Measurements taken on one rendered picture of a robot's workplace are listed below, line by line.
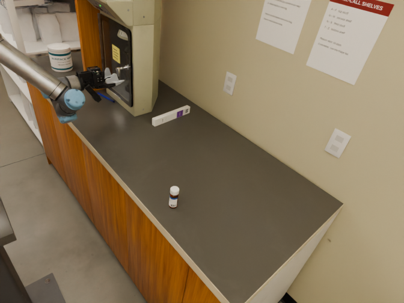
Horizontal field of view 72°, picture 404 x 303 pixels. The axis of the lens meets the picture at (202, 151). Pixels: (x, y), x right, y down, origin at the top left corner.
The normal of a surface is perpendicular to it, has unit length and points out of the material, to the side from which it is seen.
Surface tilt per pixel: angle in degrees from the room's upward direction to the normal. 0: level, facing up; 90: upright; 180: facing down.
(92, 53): 90
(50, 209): 0
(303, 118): 90
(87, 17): 90
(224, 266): 0
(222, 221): 0
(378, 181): 90
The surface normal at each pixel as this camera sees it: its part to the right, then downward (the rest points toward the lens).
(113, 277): 0.14, -0.78
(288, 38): -0.74, 0.33
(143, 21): 0.66, 0.53
